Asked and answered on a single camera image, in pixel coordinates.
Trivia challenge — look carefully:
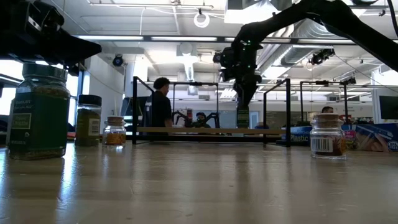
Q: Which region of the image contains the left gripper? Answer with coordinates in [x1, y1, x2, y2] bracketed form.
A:
[0, 0, 103, 77]

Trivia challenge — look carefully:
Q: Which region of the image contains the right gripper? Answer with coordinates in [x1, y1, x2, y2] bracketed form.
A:
[220, 40, 264, 110]

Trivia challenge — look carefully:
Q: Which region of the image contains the wooden shelf black metal frame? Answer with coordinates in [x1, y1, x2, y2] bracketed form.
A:
[132, 76, 292, 147]

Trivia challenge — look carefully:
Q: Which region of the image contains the white framed display screen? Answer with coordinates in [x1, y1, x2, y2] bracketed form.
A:
[372, 88, 398, 124]

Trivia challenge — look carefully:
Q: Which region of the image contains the blue plastic wrap box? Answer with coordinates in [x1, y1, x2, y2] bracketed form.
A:
[281, 123, 398, 153]

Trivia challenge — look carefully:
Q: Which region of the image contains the black computer monitor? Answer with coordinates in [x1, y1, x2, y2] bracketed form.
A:
[120, 96, 134, 118]

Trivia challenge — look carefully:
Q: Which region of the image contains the small glass jar cork lid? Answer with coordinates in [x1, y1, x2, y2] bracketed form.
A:
[310, 113, 348, 160]
[102, 115, 127, 147]

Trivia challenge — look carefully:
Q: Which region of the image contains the black ceiling camera cluster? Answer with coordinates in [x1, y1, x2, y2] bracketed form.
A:
[310, 48, 336, 66]

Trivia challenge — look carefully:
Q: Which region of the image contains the green herb jar black lid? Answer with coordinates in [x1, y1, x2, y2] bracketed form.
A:
[74, 94, 103, 147]

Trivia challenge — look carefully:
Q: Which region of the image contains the oregano jar green label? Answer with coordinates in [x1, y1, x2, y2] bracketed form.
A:
[8, 63, 71, 161]
[236, 107, 250, 129]

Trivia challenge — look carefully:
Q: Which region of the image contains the white coiled cable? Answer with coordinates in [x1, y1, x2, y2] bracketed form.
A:
[193, 11, 211, 29]

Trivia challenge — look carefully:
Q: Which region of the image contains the black background gantry frame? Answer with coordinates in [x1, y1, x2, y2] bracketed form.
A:
[172, 81, 220, 129]
[299, 80, 348, 124]

